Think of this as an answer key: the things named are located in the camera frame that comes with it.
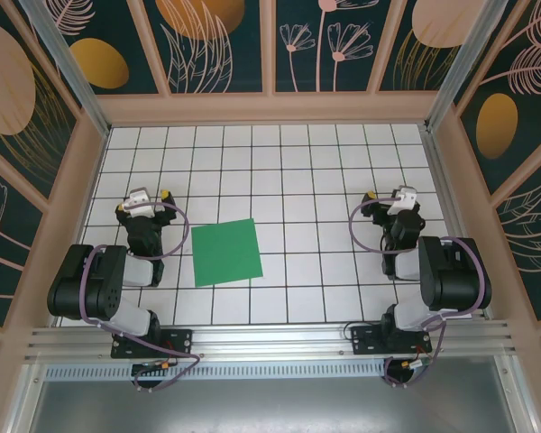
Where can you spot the green square paper sheet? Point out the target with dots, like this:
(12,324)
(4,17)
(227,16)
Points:
(225,252)

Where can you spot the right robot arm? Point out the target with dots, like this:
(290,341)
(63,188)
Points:
(451,279)

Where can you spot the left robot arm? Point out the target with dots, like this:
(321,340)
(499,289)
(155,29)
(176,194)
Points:
(81,288)

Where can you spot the grey metal sheet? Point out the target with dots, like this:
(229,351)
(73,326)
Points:
(270,406)

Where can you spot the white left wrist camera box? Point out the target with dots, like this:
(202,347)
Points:
(137,204)

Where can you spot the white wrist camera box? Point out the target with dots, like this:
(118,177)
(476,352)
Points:
(137,204)
(401,200)

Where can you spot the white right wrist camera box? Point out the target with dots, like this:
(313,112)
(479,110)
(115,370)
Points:
(401,200)

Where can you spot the aluminium side rail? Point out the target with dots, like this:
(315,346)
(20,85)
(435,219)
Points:
(445,189)

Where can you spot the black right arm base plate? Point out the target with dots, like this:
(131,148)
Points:
(365,340)

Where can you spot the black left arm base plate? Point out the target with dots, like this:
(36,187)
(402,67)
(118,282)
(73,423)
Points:
(180,343)

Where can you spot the aluminium frame post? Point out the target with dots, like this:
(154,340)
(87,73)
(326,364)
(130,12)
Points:
(67,67)
(464,63)

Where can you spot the long aluminium mounting rail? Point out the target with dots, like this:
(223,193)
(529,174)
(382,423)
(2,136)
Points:
(270,340)

